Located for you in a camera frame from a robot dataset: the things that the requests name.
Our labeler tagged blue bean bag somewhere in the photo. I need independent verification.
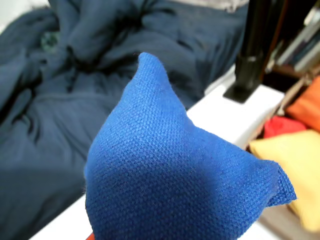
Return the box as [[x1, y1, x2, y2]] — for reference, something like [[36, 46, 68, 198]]
[[83, 51, 298, 240]]

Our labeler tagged cardboard box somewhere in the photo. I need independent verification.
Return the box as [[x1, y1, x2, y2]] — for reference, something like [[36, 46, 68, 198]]
[[257, 69, 320, 240]]

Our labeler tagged yellow bean bag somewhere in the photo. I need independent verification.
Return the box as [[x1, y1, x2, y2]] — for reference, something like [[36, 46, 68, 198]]
[[249, 129, 320, 232]]

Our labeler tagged red bean bag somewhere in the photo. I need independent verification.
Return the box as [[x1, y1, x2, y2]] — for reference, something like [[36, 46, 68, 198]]
[[262, 115, 307, 140]]

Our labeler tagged orange bean bag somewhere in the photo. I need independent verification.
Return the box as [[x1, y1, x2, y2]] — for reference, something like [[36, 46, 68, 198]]
[[286, 76, 320, 133]]

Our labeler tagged dark blue blanket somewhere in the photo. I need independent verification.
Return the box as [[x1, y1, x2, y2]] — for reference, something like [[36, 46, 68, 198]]
[[0, 0, 251, 240]]

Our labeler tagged row of books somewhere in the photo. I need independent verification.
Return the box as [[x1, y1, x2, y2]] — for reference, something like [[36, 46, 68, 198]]
[[264, 0, 320, 76]]

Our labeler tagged black camera stand clamp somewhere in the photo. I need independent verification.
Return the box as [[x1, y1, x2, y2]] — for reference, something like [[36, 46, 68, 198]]
[[223, 0, 288, 104]]

